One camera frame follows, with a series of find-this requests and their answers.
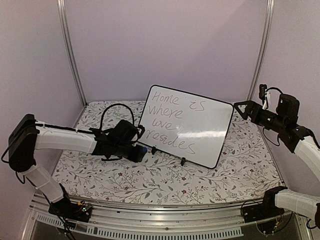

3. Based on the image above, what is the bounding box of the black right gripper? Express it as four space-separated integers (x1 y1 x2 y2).
234 100 287 134

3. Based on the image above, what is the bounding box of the small black-framed whiteboard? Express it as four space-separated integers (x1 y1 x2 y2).
139 85 234 169

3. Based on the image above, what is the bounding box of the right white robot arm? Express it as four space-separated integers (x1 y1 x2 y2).
233 93 320 228

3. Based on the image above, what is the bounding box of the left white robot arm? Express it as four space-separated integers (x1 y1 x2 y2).
4 114 148 217

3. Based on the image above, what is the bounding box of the floral patterned table mat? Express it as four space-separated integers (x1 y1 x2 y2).
53 112 284 206

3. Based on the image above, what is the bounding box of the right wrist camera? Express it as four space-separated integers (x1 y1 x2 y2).
259 84 268 102

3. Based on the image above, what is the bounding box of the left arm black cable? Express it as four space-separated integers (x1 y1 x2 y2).
99 103 136 132

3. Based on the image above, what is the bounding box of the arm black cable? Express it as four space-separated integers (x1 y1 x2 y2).
99 103 136 132
262 86 286 147

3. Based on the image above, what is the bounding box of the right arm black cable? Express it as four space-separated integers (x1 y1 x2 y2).
262 86 286 147

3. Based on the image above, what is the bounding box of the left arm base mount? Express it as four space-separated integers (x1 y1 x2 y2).
48 198 93 223

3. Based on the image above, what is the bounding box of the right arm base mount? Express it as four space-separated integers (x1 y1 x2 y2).
240 198 285 223

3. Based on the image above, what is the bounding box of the right aluminium corner post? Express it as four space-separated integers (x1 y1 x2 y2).
246 0 275 100

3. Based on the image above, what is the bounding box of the aluminium corner post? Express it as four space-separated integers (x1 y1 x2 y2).
56 0 88 107
246 0 275 100

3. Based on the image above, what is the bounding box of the left aluminium corner post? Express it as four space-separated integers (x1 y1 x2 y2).
56 0 88 107

